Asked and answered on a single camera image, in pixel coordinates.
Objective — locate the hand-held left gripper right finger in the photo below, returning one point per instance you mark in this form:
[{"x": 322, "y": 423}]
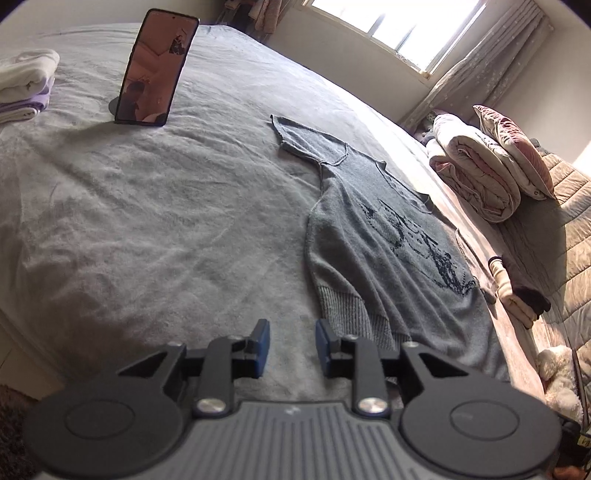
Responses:
[{"x": 323, "y": 346}]

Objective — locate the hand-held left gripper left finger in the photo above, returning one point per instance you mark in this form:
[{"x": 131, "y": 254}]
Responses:
[{"x": 263, "y": 346}]

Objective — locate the grey knit sweater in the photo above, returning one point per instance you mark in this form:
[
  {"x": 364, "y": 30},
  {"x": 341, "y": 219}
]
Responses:
[{"x": 369, "y": 240}]

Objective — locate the black rod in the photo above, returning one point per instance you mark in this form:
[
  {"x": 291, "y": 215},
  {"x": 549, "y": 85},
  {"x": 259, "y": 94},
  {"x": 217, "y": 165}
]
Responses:
[{"x": 577, "y": 383}]

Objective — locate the white plush toy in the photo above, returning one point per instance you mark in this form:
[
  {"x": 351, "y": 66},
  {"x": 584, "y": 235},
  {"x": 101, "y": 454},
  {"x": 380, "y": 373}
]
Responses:
[{"x": 561, "y": 383}]

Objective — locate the folded cream garment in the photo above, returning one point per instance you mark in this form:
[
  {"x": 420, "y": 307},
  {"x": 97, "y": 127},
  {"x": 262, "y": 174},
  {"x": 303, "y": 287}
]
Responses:
[{"x": 512, "y": 304}]

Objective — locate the folded dark garment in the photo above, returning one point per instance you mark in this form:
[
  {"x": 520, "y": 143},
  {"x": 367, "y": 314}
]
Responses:
[{"x": 521, "y": 281}]

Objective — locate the quilted beige headboard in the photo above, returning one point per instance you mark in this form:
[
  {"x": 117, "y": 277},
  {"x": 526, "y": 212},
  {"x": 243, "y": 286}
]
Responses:
[{"x": 568, "y": 240}]

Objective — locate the folded beige quilt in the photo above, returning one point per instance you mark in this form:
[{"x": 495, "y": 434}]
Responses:
[{"x": 471, "y": 175}]

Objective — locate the pink beige pillow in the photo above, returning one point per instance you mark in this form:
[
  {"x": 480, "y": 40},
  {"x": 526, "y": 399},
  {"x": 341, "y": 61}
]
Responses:
[{"x": 517, "y": 147}]

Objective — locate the smartphone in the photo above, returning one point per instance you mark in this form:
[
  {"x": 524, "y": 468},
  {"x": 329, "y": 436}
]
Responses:
[{"x": 152, "y": 69}]

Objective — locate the patterned curtain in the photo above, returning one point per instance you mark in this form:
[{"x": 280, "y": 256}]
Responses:
[{"x": 480, "y": 69}]

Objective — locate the window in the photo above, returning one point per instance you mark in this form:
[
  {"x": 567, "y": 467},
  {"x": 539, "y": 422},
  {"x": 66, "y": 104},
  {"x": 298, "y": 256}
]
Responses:
[{"x": 406, "y": 27}]

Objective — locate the folded purple garment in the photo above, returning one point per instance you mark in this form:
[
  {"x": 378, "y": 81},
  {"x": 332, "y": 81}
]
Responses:
[{"x": 39, "y": 99}]

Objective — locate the folded white garment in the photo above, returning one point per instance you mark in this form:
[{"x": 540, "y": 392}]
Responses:
[{"x": 25, "y": 71}]

